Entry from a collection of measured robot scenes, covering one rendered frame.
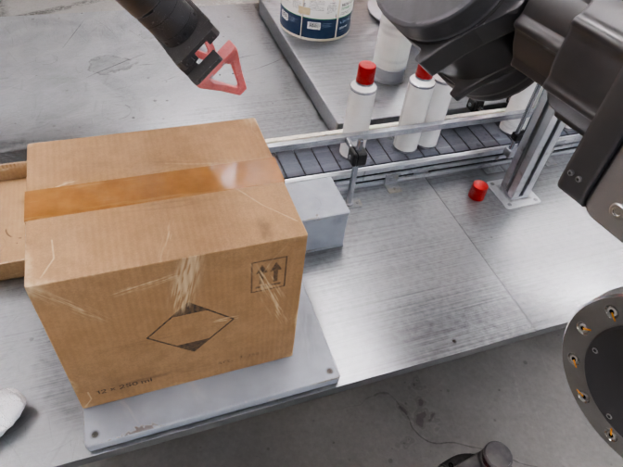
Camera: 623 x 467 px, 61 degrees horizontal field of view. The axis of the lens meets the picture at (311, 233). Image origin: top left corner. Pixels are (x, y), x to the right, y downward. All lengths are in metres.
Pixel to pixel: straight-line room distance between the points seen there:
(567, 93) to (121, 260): 0.46
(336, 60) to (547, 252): 0.72
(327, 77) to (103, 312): 0.91
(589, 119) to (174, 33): 0.52
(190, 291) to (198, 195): 0.12
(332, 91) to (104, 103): 0.54
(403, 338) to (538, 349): 1.22
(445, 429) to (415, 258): 0.88
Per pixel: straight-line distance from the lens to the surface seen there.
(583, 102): 0.28
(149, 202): 0.65
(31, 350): 0.92
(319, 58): 1.46
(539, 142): 1.13
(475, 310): 0.98
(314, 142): 1.02
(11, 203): 1.14
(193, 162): 0.70
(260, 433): 1.70
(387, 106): 1.31
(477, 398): 1.89
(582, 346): 0.63
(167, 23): 0.69
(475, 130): 1.30
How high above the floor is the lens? 1.56
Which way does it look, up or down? 46 degrees down
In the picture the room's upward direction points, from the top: 8 degrees clockwise
